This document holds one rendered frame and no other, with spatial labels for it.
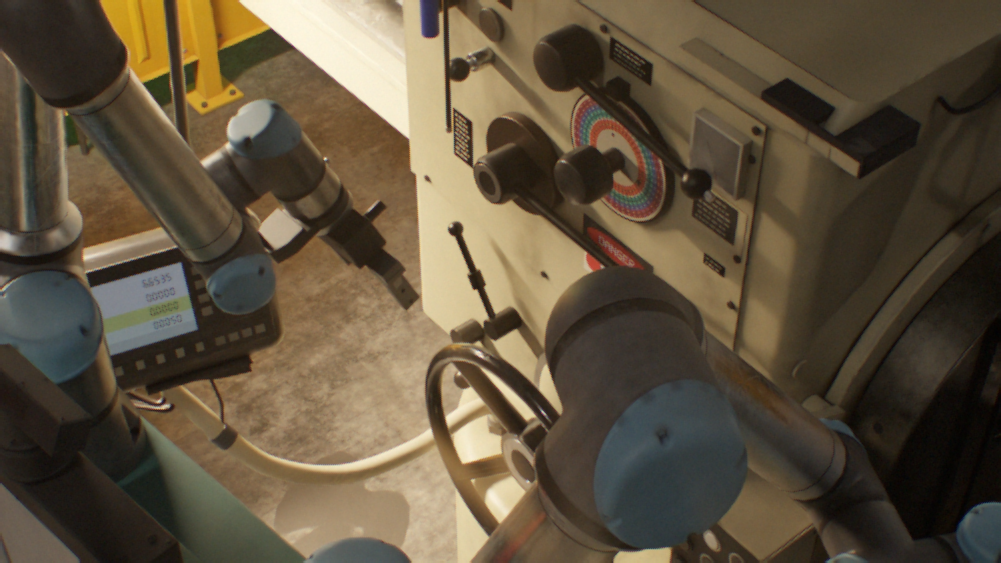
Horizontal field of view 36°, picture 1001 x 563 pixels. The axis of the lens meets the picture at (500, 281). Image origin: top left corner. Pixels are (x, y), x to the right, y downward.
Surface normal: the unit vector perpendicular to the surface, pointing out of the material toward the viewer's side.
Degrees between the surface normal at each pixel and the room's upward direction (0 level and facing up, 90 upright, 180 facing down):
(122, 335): 70
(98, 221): 0
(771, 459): 93
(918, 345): 43
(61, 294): 7
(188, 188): 81
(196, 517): 0
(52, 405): 29
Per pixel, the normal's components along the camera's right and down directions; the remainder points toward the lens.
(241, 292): 0.37, 0.64
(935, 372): -0.57, -0.18
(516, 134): -0.77, 0.44
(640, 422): -0.40, -0.56
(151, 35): 0.63, 0.54
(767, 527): 0.00, -0.73
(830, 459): 0.70, 0.04
